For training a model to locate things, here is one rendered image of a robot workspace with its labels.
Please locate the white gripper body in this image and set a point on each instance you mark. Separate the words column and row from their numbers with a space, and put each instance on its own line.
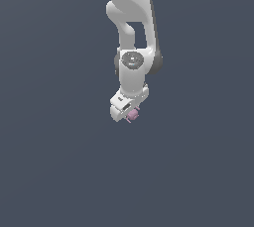
column 118, row 105

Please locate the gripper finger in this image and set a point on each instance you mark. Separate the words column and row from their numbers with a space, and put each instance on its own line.
column 129, row 120
column 137, row 108

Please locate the small pink cube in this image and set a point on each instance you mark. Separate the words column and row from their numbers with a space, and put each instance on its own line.
column 133, row 114

